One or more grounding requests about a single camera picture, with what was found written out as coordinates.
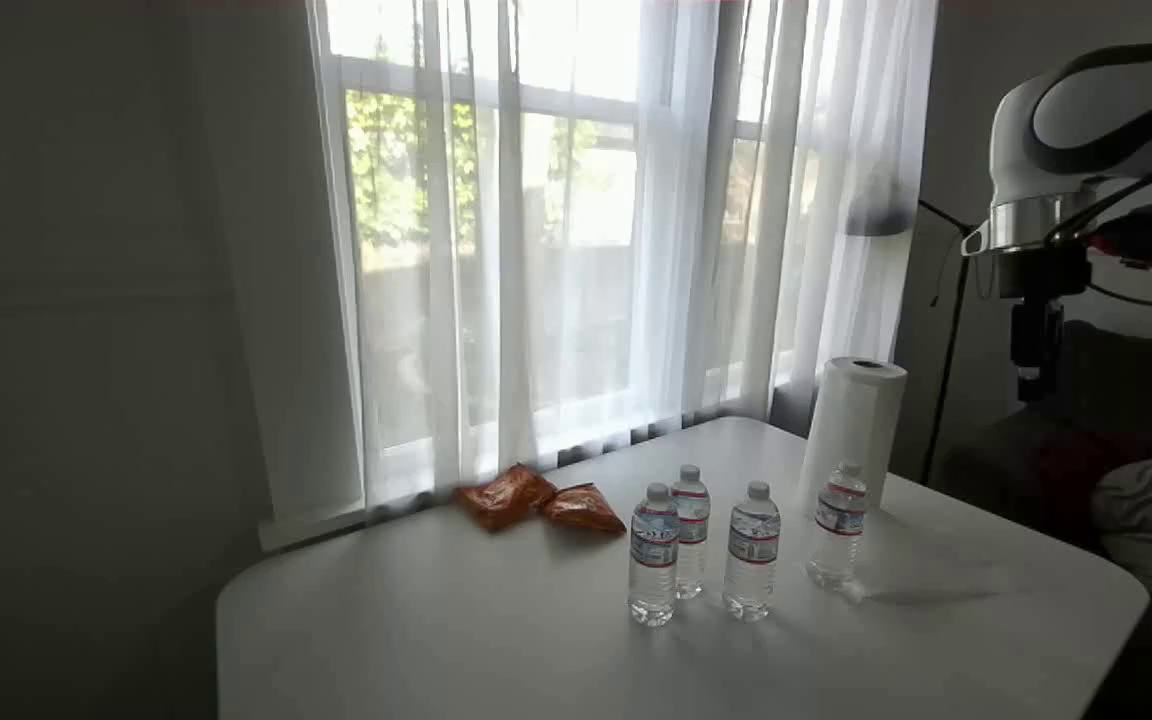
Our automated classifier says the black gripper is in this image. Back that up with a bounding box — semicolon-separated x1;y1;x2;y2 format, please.
971;242;1094;404

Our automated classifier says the white paper towel roll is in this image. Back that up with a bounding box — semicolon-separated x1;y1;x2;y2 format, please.
795;351;911;532

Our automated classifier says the black floor lamp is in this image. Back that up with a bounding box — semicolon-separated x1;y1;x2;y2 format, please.
842;194;999;487

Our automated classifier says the dark sofa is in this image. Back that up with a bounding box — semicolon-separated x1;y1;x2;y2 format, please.
931;315;1152;720

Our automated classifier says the dark red cushion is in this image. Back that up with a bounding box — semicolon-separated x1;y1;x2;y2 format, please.
1030;424;1147;528

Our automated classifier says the clear plastic water bottle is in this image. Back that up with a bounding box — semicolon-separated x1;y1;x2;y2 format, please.
719;480;782;629
805;460;870;597
623;480;684;631
667;460;716;602

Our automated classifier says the orange snack bag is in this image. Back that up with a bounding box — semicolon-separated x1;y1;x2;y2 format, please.
449;460;559;536
536;480;632;544

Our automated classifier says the sheer white curtain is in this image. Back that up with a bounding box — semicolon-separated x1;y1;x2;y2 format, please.
183;0;944;528

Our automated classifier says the white window frame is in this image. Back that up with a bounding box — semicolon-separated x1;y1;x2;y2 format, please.
313;0;793;463

